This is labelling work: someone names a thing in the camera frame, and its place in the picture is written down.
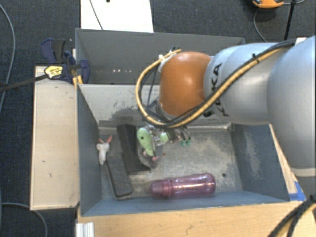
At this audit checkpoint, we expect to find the green toy animal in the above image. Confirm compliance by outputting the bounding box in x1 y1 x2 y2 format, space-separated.
136 127 170 157

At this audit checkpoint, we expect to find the grey metal bin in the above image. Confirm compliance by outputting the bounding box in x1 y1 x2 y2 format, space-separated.
75 28 291 218

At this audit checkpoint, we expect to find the black flat block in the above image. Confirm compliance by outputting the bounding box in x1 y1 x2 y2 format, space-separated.
116 123 152 175

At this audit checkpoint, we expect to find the purple plastic bottle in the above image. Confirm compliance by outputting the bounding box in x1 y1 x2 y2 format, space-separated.
149 173 217 199

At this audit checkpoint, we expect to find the dark grey flat block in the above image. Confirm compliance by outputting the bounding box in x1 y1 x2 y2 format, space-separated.
105 152 133 199

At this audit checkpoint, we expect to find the white toy rabbit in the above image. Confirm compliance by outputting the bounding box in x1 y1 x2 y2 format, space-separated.
96 135 114 166

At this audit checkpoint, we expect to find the pale wood board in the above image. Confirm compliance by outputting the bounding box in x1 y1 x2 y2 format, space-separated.
29 66 81 211

